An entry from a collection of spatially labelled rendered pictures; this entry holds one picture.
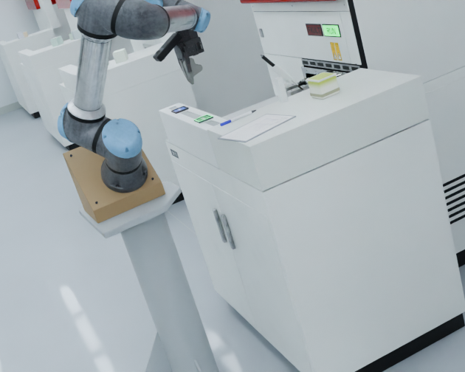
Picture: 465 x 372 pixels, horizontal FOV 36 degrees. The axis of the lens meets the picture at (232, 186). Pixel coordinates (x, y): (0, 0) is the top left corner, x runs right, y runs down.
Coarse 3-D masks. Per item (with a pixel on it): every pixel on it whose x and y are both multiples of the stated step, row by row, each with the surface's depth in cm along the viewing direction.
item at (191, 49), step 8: (176, 32) 243; (184, 32) 242; (192, 32) 243; (184, 40) 242; (192, 40) 241; (200, 40) 242; (176, 48) 244; (184, 48) 241; (192, 48) 243; (200, 48) 244; (176, 56) 247
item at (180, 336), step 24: (168, 192) 235; (120, 216) 226; (144, 216) 222; (144, 240) 233; (168, 240) 238; (144, 264) 236; (168, 264) 238; (144, 288) 241; (168, 288) 239; (168, 312) 242; (192, 312) 247; (168, 336) 246; (192, 336) 247; (168, 360) 254; (192, 360) 249
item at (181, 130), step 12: (168, 108) 285; (192, 108) 273; (168, 120) 279; (180, 120) 264; (192, 120) 256; (216, 120) 247; (168, 132) 286; (180, 132) 270; (192, 132) 255; (204, 132) 241; (180, 144) 277; (192, 144) 261; (204, 144) 247; (204, 156) 253
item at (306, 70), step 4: (304, 68) 294; (308, 68) 291; (312, 68) 288; (316, 68) 286; (320, 68) 284; (324, 68) 282; (304, 72) 296; (308, 72) 293; (312, 72) 289; (316, 72) 286; (320, 72) 283; (332, 72) 274; (336, 72) 271; (340, 72) 268; (344, 72) 266; (348, 72) 264; (304, 76) 297; (308, 76) 296; (336, 76) 273
